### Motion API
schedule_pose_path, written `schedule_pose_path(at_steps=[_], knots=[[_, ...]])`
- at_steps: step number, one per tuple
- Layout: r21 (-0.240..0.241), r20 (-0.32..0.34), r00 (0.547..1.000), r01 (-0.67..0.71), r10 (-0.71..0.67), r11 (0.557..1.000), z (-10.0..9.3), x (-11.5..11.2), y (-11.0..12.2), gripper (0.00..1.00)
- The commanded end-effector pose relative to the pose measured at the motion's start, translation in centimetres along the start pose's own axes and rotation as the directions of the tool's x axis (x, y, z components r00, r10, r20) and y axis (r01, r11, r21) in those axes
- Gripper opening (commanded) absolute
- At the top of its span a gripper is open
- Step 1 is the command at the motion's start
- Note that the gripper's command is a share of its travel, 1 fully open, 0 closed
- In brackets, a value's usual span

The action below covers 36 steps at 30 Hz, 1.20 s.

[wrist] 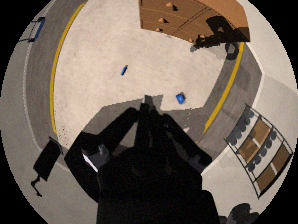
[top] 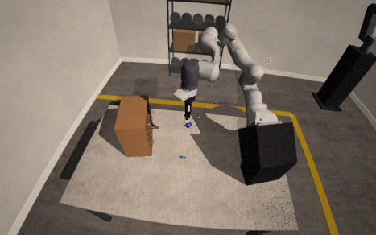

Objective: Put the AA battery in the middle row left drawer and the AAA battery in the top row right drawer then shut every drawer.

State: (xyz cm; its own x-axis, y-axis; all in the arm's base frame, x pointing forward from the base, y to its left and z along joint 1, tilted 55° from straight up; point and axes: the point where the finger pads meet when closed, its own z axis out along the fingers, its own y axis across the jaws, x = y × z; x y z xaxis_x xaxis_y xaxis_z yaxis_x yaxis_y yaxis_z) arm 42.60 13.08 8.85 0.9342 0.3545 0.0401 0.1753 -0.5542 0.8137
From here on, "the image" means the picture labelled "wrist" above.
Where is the brown wooden drawer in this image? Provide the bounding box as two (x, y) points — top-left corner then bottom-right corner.
(141, 8), (188, 28)
(174, 30), (209, 46)
(142, 21), (178, 35)
(193, 9), (246, 41)
(142, 0), (206, 19)
(181, 21), (225, 44)

